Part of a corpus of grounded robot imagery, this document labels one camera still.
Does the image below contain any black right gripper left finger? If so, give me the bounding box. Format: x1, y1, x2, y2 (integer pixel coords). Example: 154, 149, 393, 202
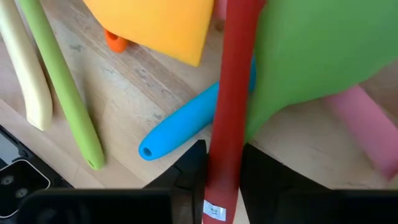
17, 139, 208, 224

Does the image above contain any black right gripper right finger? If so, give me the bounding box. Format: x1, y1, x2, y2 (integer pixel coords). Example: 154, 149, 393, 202
239, 143, 398, 224

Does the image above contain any blue silicone spatula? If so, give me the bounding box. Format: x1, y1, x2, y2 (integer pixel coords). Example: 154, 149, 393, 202
138, 55, 257, 162

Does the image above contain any pink silicone spatula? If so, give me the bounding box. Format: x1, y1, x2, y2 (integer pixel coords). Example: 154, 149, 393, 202
213, 0, 398, 182

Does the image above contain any red silicone spoon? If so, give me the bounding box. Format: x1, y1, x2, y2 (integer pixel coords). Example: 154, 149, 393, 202
201, 0, 267, 224

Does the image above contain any green silicone spatula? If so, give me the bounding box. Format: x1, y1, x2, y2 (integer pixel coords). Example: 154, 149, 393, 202
244, 0, 398, 142

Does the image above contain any cream handle knife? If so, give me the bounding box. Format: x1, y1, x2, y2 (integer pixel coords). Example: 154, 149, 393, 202
0, 0, 53, 131

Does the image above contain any orange silicone spatula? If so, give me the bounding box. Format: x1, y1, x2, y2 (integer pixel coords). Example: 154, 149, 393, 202
104, 27, 130, 54

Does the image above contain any yellow silicone spatula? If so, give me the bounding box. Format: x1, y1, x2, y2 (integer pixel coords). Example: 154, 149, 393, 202
82, 0, 215, 68

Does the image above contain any black camera housing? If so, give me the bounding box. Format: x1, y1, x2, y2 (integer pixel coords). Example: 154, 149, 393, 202
0, 124, 74, 224

